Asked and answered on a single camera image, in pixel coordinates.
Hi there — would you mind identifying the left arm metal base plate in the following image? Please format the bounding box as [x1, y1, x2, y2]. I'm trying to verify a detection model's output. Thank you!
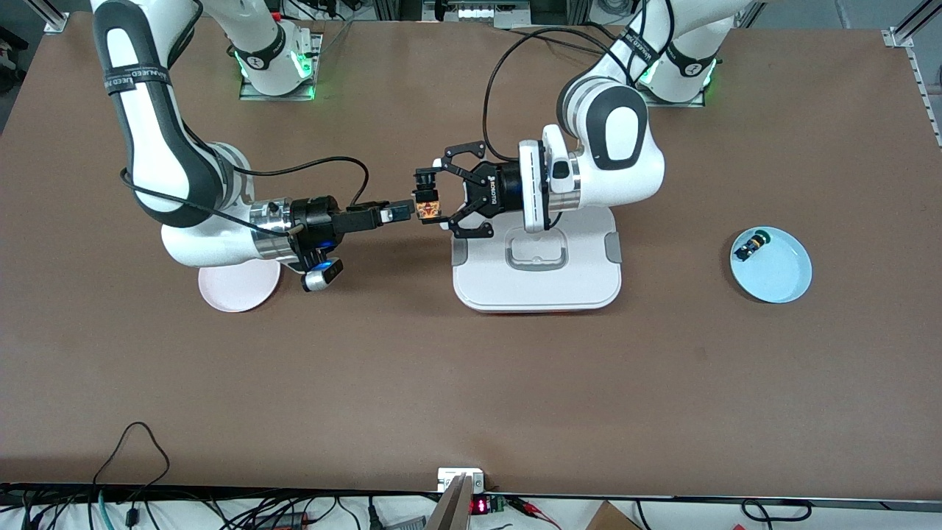
[637, 59, 718, 108]

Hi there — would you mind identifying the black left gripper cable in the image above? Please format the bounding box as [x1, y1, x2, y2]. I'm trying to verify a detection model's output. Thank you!
[482, 28, 641, 164]

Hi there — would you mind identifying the black cable loop below table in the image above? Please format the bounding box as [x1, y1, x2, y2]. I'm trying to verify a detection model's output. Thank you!
[740, 498, 813, 525]

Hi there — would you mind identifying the thin black looped cable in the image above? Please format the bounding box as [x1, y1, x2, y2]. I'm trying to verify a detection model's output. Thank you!
[92, 422, 171, 490]

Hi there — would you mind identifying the brown cardboard piece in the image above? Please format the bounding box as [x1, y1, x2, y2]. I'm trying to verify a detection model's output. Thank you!
[585, 501, 642, 530]

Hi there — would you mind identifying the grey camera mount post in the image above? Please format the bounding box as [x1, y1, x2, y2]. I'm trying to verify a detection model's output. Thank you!
[427, 475, 473, 530]

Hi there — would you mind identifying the aluminium frame profile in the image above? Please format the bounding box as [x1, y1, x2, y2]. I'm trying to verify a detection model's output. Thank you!
[882, 0, 942, 49]
[33, 0, 71, 35]

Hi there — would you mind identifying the white lidded plastic box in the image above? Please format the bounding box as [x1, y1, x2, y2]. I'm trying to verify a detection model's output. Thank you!
[452, 206, 623, 314]

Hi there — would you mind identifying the round light blue plate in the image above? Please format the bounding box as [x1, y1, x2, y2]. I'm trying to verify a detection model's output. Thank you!
[730, 226, 812, 303]

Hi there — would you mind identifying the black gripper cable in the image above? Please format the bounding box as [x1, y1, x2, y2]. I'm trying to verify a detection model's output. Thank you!
[482, 28, 641, 164]
[121, 156, 370, 222]

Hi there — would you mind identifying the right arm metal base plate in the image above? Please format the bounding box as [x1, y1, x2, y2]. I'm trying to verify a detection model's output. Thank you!
[239, 33, 323, 102]

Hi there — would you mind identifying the orange push-button switch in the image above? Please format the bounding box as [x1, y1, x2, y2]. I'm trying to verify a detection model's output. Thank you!
[414, 169, 444, 222]

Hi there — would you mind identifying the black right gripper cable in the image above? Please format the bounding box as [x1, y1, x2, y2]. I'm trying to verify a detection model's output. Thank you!
[121, 156, 370, 222]

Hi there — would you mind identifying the silver metal bracket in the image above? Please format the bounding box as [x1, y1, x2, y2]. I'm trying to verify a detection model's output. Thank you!
[437, 467, 486, 494]

